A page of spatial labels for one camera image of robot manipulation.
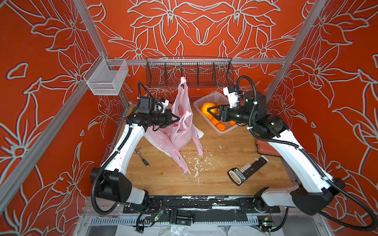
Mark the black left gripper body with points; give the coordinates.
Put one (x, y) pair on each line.
(162, 119)

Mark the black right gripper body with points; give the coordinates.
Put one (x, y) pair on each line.
(239, 114)

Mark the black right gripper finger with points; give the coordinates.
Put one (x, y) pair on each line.
(211, 115)
(213, 108)

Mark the pink plastic bag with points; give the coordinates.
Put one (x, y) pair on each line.
(172, 139)

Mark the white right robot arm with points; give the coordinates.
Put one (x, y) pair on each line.
(317, 188)

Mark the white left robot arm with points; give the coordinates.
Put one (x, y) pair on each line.
(110, 185)

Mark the red plastic tool case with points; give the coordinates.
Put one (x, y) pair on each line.
(264, 148)

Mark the black handheld label tool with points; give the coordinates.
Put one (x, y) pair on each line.
(239, 175)

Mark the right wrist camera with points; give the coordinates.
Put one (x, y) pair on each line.
(235, 96)

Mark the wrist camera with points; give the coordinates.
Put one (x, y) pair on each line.
(235, 96)
(149, 105)

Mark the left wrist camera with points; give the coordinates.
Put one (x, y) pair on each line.
(149, 105)

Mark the small green handled screwdriver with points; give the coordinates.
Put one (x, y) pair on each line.
(138, 151)

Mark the black wire wall basket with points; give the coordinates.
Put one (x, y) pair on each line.
(199, 72)

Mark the clear wire mesh basket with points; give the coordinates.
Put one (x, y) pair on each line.
(106, 77)

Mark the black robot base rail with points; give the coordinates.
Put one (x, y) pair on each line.
(216, 210)

